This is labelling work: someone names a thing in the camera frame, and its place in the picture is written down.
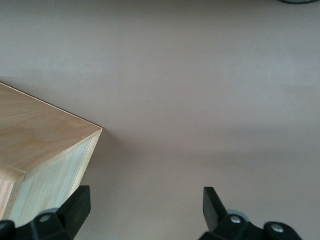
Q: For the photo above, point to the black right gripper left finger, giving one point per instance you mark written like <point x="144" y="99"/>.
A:
<point x="67" y="220"/>

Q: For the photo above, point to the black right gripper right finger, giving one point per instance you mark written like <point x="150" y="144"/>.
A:
<point x="220" y="225"/>

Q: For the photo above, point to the wooden drawer cabinet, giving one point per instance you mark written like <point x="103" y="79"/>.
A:
<point x="45" y="135"/>

